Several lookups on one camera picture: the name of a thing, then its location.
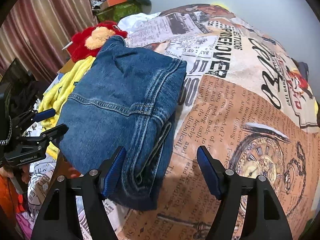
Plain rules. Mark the white cloth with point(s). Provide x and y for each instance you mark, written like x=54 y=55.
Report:
x=132 y=22

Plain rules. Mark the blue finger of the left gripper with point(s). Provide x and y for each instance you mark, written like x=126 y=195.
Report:
x=55 y=134
x=40 y=116

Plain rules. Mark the yellow garment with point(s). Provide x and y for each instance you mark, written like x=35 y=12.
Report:
x=57 y=96

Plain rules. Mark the orange shoe box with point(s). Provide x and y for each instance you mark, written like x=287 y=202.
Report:
x=110 y=3

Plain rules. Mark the printed newspaper pattern bedspread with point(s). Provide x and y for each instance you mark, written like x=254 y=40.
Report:
x=244 y=99

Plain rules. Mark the blue denim jacket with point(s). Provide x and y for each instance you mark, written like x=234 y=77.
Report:
x=128 y=98

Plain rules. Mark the red striped curtain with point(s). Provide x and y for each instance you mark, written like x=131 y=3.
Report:
x=36 y=31

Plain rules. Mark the grey blue backpack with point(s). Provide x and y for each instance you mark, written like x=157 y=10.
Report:
x=303 y=69

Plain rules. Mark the green storage box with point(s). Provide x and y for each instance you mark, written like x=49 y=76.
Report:
x=119 y=11

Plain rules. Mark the red plush toy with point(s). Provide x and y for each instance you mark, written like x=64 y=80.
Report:
x=89 y=41

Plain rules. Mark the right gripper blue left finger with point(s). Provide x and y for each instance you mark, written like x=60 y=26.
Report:
x=94 y=187

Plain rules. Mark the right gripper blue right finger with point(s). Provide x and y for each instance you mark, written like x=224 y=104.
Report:
x=228 y=187

